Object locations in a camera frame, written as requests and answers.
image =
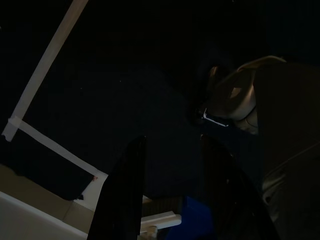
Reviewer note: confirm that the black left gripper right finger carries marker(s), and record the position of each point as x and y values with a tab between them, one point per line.
230	200

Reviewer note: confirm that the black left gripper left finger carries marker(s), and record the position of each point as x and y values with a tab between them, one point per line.
120	200

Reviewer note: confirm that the white plastic bar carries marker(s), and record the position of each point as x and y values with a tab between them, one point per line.
162	218

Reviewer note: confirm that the short white floor tape strip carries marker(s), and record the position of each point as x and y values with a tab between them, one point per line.
57	147

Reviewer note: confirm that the dark blue floor carpet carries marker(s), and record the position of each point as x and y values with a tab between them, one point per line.
100	87

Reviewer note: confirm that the long white floor tape strip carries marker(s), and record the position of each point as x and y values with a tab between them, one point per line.
51	53

